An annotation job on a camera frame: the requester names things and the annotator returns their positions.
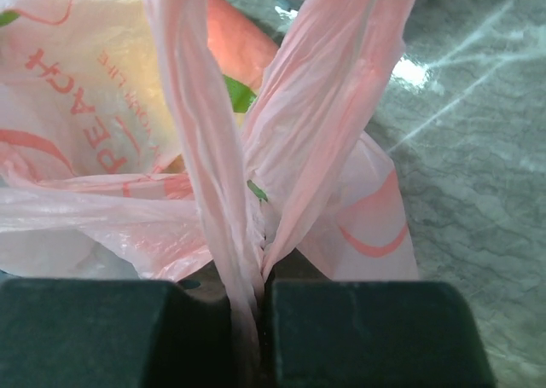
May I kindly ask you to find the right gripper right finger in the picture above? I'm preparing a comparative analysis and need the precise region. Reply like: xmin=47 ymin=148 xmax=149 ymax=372
xmin=260 ymin=272 xmax=497 ymax=387

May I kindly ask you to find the pink plastic bag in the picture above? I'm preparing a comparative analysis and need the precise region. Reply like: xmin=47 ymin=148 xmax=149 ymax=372
xmin=1 ymin=0 xmax=417 ymax=348

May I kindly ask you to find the orange peach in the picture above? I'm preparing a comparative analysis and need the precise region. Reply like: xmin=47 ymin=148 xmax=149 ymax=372
xmin=207 ymin=0 xmax=278 ymax=93

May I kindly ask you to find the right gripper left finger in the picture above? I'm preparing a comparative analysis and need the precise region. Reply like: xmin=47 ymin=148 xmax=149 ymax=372
xmin=1 ymin=278 xmax=235 ymax=387

